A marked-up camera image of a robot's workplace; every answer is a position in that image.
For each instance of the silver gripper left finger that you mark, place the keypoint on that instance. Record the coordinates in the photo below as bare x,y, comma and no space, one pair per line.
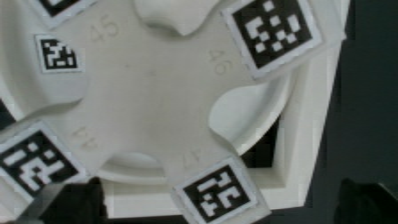
69,204

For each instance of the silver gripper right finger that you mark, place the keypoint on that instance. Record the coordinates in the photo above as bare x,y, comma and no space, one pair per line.
367,203

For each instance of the white cross-shaped table base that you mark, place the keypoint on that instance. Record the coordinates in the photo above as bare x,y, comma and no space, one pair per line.
38,160

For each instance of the white round table top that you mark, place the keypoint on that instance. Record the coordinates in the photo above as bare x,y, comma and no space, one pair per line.
250,113

